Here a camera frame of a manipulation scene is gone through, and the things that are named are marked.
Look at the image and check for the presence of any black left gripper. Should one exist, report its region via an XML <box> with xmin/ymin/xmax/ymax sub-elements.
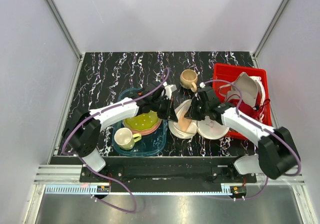
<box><xmin>150</xmin><ymin>97</ymin><xmax>178</xmax><ymax>123</ymax></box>

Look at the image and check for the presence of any red plastic bin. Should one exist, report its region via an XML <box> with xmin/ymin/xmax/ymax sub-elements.
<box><xmin>212</xmin><ymin>63</ymin><xmax>272</xmax><ymax>140</ymax></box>

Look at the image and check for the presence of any grey bra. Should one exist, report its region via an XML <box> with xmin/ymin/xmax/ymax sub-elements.
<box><xmin>218</xmin><ymin>72</ymin><xmax>258</xmax><ymax>107</ymax></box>

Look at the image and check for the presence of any beige ceramic mug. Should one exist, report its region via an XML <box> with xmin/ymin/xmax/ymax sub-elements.
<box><xmin>180</xmin><ymin>69</ymin><xmax>198</xmax><ymax>93</ymax></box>

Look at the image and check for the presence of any green polka dot bowl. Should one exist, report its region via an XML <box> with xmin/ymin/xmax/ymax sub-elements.
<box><xmin>123</xmin><ymin>111</ymin><xmax>161</xmax><ymax>131</ymax></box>

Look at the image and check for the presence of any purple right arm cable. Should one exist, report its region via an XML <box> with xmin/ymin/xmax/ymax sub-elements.
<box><xmin>199</xmin><ymin>80</ymin><xmax>302</xmax><ymax>201</ymax></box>

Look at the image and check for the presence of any pink plate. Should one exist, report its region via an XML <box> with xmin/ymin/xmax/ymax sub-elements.
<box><xmin>123</xmin><ymin>119</ymin><xmax>162</xmax><ymax>135</ymax></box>

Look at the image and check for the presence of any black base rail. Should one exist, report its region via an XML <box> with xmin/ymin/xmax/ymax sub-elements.
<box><xmin>79</xmin><ymin>157</ymin><xmax>257</xmax><ymax>193</ymax></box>

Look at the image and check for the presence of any white lace bra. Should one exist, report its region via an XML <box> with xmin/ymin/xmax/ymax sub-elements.
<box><xmin>250</xmin><ymin>76</ymin><xmax>266</xmax><ymax>123</ymax></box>

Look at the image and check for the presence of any red bra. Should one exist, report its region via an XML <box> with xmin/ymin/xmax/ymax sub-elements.
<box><xmin>239</xmin><ymin>99</ymin><xmax>270</xmax><ymax>122</ymax></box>

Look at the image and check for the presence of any cream and yellow mug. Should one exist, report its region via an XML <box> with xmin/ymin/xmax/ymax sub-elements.
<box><xmin>114</xmin><ymin>128</ymin><xmax>142</xmax><ymax>150</ymax></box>

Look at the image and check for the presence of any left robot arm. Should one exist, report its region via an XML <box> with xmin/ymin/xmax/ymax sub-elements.
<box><xmin>62</xmin><ymin>81</ymin><xmax>178</xmax><ymax>182</ymax></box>

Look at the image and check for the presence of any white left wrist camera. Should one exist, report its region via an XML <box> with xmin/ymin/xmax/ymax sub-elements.
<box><xmin>164</xmin><ymin>85</ymin><xmax>177</xmax><ymax>99</ymax></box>

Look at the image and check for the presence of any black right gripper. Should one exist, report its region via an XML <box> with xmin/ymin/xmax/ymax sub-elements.
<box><xmin>183</xmin><ymin>97</ymin><xmax>210</xmax><ymax>121</ymax></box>

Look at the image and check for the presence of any peach bra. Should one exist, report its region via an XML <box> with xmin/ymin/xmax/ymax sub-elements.
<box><xmin>178</xmin><ymin>111</ymin><xmax>197</xmax><ymax>133</ymax></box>

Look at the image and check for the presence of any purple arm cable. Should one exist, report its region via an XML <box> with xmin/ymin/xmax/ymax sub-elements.
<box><xmin>199</xmin><ymin>80</ymin><xmax>302</xmax><ymax>201</ymax></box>
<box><xmin>61</xmin><ymin>66</ymin><xmax>138</xmax><ymax>213</ymax></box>

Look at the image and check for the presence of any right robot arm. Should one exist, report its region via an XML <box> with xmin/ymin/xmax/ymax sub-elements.
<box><xmin>184</xmin><ymin>87</ymin><xmax>301</xmax><ymax>182</ymax></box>

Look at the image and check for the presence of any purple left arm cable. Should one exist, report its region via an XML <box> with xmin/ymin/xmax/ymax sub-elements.
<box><xmin>61</xmin><ymin>66</ymin><xmax>138</xmax><ymax>213</ymax></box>

